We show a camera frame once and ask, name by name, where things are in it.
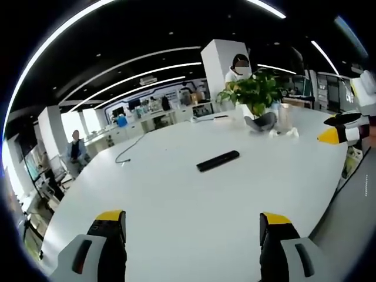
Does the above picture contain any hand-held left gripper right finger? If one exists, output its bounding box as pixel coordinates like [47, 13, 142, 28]
[258, 211, 327, 282]

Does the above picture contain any white square pillar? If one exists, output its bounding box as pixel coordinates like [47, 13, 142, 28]
[37, 106, 73, 165]
[200, 39, 250, 113]

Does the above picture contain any grey plant pot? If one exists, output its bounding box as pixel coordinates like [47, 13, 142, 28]
[244, 112, 277, 133]

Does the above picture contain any white office chair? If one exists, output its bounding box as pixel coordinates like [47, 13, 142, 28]
[48, 155, 71, 186]

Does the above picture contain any grey cable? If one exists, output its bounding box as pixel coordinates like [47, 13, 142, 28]
[115, 132, 151, 164]

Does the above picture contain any green potted plant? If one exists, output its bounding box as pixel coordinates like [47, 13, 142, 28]
[216, 70, 284, 120]

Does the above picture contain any black remote control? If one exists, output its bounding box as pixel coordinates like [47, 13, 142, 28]
[196, 150, 240, 173]

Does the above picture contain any clear plastic container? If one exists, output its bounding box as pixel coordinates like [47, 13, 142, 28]
[277, 102, 294, 132]

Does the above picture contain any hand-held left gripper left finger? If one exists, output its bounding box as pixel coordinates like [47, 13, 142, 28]
[48, 209, 127, 282]

